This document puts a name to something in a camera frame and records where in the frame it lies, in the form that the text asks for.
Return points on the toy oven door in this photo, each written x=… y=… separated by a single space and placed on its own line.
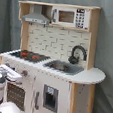
x=16 y=94

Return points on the toy microwave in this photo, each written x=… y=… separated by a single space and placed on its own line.
x=71 y=17

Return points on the grey toy sink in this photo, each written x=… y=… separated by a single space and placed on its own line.
x=71 y=68

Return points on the black stovetop red burners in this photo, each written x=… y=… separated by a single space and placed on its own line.
x=30 y=56

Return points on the black toy faucet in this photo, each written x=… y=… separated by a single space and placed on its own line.
x=74 y=59

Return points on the grey range hood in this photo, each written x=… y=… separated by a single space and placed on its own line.
x=36 y=16

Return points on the small metal pot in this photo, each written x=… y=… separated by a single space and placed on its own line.
x=59 y=66

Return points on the wooden toy kitchen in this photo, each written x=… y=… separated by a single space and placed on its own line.
x=76 y=92

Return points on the grey ice dispenser panel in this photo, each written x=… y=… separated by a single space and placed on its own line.
x=50 y=95

